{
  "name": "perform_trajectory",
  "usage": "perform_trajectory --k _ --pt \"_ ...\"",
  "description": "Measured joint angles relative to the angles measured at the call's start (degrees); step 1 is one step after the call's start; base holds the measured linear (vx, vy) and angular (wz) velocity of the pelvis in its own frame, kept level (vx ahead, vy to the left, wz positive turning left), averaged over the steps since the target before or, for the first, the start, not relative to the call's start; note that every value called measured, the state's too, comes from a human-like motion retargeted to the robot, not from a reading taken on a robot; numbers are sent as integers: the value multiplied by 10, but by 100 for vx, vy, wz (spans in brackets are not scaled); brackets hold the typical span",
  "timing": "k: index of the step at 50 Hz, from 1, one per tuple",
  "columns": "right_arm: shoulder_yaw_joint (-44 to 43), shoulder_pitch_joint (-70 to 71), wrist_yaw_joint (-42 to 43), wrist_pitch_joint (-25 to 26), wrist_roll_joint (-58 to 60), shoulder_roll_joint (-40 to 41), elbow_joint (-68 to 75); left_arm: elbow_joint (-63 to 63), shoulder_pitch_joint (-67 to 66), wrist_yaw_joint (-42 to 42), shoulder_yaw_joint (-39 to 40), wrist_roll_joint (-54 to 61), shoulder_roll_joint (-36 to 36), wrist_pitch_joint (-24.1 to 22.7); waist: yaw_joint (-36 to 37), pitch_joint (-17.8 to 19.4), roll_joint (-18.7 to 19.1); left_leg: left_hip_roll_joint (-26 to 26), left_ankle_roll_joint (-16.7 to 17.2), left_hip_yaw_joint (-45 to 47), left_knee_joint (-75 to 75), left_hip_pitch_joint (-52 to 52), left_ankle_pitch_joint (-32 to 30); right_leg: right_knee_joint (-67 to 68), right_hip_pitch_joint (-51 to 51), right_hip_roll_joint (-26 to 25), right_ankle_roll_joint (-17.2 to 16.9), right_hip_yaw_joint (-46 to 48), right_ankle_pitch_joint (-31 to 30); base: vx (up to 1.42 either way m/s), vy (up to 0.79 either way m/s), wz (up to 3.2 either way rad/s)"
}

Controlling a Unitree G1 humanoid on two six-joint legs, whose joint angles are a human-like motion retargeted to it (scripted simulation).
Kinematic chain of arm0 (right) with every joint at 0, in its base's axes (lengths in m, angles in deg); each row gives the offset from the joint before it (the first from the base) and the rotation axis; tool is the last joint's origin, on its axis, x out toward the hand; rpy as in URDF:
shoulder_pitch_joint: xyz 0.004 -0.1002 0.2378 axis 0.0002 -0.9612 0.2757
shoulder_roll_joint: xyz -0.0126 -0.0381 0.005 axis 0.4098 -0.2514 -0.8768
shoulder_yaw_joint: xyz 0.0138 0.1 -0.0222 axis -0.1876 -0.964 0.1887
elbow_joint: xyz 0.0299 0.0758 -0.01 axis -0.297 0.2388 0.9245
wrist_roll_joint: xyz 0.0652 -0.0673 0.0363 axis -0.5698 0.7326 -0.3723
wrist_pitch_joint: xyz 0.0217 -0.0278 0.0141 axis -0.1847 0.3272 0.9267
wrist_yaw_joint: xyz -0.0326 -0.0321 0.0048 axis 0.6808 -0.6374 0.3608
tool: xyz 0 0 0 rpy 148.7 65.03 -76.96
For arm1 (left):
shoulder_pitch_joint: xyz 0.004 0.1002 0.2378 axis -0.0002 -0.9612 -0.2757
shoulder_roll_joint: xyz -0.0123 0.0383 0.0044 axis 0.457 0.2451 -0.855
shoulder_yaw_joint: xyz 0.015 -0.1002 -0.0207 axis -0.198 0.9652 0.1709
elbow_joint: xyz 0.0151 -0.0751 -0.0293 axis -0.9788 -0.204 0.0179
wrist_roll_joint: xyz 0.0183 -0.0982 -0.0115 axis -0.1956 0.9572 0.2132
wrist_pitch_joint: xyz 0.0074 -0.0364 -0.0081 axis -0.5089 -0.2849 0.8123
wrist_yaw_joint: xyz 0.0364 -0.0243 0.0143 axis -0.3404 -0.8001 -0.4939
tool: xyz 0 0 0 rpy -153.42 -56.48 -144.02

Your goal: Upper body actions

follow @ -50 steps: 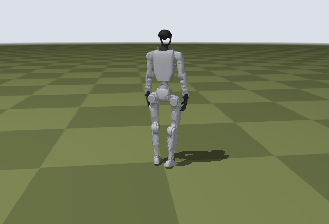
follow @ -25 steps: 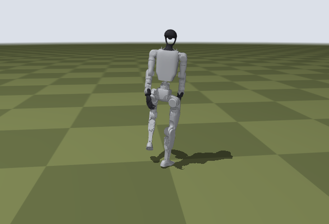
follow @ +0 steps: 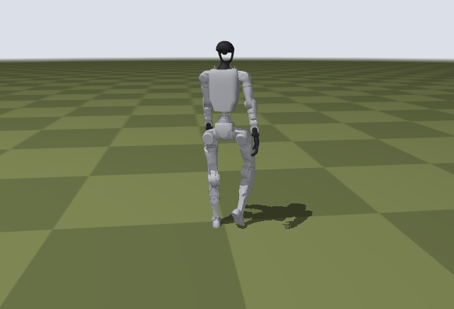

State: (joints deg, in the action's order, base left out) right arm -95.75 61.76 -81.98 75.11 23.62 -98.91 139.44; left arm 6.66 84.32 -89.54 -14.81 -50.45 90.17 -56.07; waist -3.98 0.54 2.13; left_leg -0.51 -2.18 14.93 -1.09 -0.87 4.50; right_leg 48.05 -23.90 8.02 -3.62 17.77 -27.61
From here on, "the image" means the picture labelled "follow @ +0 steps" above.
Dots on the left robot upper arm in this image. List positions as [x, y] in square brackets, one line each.
[204, 80]

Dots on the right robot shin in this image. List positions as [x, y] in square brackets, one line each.
[245, 189]

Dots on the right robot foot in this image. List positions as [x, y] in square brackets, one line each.
[238, 217]

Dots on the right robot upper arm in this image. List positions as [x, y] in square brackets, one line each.
[245, 78]

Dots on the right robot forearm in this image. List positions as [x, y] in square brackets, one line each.
[252, 116]

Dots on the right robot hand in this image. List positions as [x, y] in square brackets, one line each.
[256, 141]

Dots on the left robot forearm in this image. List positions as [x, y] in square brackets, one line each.
[207, 113]

